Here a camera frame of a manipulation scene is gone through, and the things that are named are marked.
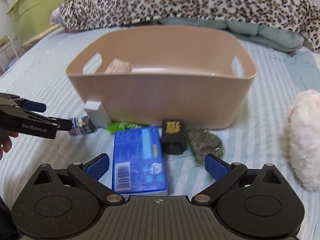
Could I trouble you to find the white small carton box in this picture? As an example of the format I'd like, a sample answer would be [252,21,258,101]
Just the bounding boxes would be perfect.
[84,101,112,128]

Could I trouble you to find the clear bag dried herbs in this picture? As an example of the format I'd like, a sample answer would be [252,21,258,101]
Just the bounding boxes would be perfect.
[185,127,225,165]

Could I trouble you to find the blue tissue pack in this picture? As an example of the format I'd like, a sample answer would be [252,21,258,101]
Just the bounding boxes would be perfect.
[112,126,168,198]

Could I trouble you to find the person's left hand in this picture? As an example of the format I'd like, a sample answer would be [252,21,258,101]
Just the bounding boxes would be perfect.
[0,132,19,160]

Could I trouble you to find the purple patterned small packet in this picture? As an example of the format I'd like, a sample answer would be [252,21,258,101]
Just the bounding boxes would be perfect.
[68,116,96,137]

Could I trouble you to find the striped light blue bedsheet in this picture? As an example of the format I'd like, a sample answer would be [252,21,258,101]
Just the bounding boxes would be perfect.
[1,29,319,239]

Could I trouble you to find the green snack packet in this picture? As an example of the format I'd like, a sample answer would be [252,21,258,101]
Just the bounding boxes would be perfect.
[107,122,142,134]

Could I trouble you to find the black box gold lettering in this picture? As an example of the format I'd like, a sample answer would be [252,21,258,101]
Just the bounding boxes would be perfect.
[161,119,187,155]

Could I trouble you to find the beige cloth in basket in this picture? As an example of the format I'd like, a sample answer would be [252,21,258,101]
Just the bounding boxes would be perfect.
[105,58,132,74]

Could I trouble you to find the white fluffy plush toy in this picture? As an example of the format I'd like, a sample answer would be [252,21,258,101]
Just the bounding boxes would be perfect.
[288,89,320,191]

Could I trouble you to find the green plastic storage bin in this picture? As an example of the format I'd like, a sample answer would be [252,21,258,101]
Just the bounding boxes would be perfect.
[7,0,64,43]

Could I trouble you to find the beige plastic storage basket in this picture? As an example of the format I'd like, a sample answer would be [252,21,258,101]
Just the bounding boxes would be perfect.
[66,25,257,129]

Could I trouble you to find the teal quilted comforter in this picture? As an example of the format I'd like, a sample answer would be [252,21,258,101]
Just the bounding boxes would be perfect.
[125,17,304,54]

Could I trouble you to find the leopard print blanket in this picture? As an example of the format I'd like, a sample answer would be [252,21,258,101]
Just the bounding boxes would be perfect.
[49,0,319,52]

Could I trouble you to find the white wire rack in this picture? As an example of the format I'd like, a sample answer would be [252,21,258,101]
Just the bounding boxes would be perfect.
[1,33,20,75]

